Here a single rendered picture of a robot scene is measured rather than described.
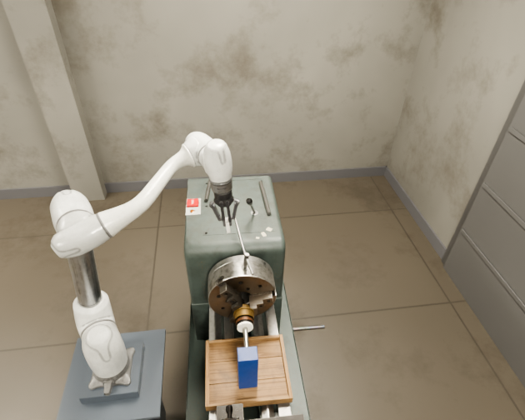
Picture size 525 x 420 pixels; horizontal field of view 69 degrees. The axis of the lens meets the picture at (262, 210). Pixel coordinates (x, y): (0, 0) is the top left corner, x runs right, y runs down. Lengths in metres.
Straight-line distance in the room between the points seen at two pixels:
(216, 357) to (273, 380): 0.28
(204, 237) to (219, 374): 0.61
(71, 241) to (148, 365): 0.86
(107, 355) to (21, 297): 1.93
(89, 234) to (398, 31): 3.34
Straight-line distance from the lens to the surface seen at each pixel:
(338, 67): 3.93
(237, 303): 1.70
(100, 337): 1.80
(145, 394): 1.99
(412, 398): 2.93
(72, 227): 1.45
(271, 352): 1.87
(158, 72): 3.76
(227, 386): 1.80
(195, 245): 1.80
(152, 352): 2.09
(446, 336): 3.29
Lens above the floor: 2.50
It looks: 39 degrees down
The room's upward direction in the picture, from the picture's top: 2 degrees clockwise
